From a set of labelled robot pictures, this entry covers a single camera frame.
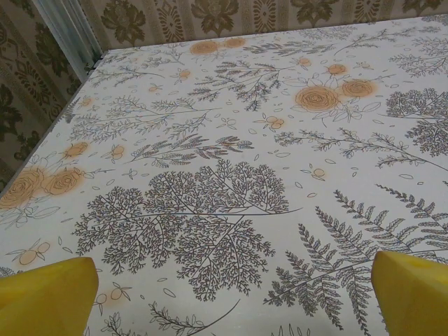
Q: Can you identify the aluminium frame post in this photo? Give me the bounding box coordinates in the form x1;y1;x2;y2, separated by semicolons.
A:
36;0;103;82

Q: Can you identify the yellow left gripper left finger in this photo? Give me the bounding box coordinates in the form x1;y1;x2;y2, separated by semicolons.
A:
0;256;99;336

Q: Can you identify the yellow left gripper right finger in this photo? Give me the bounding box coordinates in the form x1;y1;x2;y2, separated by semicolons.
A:
371;250;448;336

